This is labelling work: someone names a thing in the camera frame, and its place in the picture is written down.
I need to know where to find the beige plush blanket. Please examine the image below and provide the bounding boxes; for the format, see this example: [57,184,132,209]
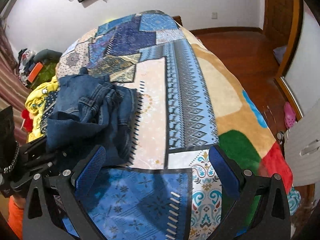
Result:
[178,22,302,235]

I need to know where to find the navy dotted patterned cloth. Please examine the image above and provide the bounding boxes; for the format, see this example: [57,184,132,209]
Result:
[40,91,58,135]

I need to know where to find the green patterned storage bag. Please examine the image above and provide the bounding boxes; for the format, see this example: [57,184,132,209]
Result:
[30,62,57,90]

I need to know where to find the brown wooden door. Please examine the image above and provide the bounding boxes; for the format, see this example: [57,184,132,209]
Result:
[263,0,303,77]

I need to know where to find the orange sleeve forearm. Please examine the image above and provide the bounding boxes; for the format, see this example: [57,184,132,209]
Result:
[8,195,26,239]

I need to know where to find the yellow printed blanket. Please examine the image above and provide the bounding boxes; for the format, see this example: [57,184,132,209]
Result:
[25,75,59,142]

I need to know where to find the pink slipper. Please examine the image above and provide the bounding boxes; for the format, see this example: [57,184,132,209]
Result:
[284,102,296,129]

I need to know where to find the white sliding wardrobe door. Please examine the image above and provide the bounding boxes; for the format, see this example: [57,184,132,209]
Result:
[276,3,319,120]

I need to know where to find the grey plush toy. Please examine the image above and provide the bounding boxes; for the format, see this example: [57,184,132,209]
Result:
[33,49,62,64]

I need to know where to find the red plush toy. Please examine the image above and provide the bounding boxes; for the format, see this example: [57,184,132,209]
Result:
[21,109,34,132]

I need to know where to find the orange box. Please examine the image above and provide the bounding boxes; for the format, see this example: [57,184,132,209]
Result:
[27,62,43,83]

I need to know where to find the striped red curtain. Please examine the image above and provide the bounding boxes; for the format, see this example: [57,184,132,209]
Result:
[0,28,30,145]

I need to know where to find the blue denim jacket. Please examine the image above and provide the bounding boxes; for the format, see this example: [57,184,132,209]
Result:
[47,67,137,166]

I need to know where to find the blue patchwork bed cover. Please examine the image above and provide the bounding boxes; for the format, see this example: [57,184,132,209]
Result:
[57,10,222,239]

